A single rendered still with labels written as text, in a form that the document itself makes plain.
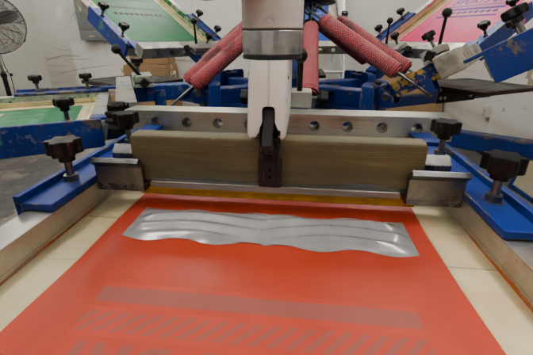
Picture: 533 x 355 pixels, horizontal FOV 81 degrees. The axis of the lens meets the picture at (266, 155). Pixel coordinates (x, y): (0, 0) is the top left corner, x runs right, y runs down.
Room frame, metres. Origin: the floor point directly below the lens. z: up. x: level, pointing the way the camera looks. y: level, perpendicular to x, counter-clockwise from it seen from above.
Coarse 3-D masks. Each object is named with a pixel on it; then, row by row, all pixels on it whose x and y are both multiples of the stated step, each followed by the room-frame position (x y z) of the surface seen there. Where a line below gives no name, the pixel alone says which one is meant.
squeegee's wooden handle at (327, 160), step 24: (144, 144) 0.42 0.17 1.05; (168, 144) 0.42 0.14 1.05; (192, 144) 0.42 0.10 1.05; (216, 144) 0.41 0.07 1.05; (240, 144) 0.41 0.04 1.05; (288, 144) 0.40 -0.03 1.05; (312, 144) 0.40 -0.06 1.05; (336, 144) 0.39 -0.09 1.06; (360, 144) 0.39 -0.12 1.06; (384, 144) 0.39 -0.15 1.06; (408, 144) 0.39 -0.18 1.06; (144, 168) 0.42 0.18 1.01; (168, 168) 0.42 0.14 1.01; (192, 168) 0.42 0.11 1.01; (216, 168) 0.41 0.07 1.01; (240, 168) 0.41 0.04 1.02; (288, 168) 0.40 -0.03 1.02; (312, 168) 0.40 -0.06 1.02; (336, 168) 0.39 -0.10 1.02; (360, 168) 0.39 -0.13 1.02; (384, 168) 0.39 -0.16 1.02; (408, 168) 0.38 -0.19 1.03
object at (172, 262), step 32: (128, 224) 0.36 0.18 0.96; (96, 256) 0.29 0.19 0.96; (128, 256) 0.29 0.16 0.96; (160, 256) 0.29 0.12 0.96; (192, 256) 0.29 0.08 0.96; (224, 256) 0.29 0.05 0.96; (256, 256) 0.29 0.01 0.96; (64, 288) 0.24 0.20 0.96; (96, 288) 0.24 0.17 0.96; (224, 288) 0.24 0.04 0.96; (32, 320) 0.21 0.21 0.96; (64, 320) 0.21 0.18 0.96; (0, 352) 0.18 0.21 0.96; (32, 352) 0.18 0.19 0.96
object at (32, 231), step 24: (96, 192) 0.41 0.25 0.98; (24, 216) 0.32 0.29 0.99; (48, 216) 0.32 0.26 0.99; (72, 216) 0.36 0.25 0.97; (456, 216) 0.37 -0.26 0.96; (480, 216) 0.32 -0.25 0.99; (0, 240) 0.28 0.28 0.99; (24, 240) 0.29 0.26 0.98; (48, 240) 0.31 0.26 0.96; (480, 240) 0.31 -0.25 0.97; (504, 240) 0.28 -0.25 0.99; (528, 240) 0.28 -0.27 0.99; (0, 264) 0.25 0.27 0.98; (24, 264) 0.28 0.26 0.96; (504, 264) 0.26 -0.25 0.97; (528, 264) 0.24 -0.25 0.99; (528, 288) 0.23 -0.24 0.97
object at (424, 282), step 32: (416, 224) 0.36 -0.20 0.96; (288, 256) 0.29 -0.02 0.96; (320, 256) 0.29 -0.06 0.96; (352, 256) 0.29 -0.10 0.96; (384, 256) 0.29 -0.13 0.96; (416, 256) 0.29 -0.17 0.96; (256, 288) 0.24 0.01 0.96; (288, 288) 0.24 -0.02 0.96; (320, 288) 0.24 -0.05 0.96; (352, 288) 0.24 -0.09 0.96; (384, 288) 0.24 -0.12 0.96; (416, 288) 0.24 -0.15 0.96; (448, 288) 0.24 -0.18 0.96; (448, 320) 0.21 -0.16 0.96; (480, 320) 0.21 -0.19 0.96; (448, 352) 0.18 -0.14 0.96; (480, 352) 0.18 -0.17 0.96
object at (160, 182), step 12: (156, 180) 0.41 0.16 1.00; (168, 180) 0.41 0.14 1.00; (180, 180) 0.41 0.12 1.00; (192, 180) 0.41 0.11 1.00; (204, 180) 0.41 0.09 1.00; (216, 180) 0.41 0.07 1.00; (264, 192) 0.39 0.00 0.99; (276, 192) 0.39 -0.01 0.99; (288, 192) 0.39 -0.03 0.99; (300, 192) 0.39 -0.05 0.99; (312, 192) 0.38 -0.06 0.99; (324, 192) 0.38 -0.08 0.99; (336, 192) 0.38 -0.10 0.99; (348, 192) 0.38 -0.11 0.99; (360, 192) 0.38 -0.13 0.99; (372, 192) 0.38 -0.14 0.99; (384, 192) 0.37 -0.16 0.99; (396, 192) 0.37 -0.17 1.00
